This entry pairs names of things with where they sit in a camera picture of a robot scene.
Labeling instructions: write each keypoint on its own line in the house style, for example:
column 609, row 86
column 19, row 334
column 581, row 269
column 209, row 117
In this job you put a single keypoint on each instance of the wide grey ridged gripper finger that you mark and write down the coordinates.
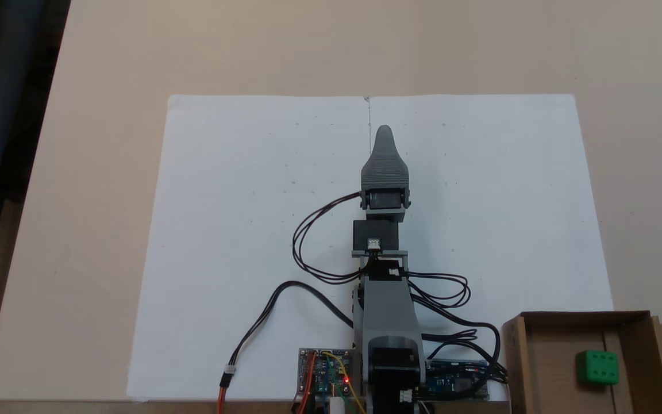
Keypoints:
column 385, row 167

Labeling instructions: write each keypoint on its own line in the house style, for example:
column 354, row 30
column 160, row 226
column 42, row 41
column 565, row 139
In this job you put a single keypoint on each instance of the green dice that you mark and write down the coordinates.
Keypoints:
column 597, row 368

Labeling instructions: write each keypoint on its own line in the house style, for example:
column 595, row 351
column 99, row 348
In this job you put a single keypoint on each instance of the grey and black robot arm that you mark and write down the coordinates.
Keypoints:
column 388, row 305

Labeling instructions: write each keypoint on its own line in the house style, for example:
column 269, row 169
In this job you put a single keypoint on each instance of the white paper sheet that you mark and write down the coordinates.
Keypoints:
column 509, row 201
column 250, row 201

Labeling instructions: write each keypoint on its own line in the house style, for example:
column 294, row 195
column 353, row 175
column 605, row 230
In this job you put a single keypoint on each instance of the brown cardboard box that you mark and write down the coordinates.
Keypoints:
column 543, row 368

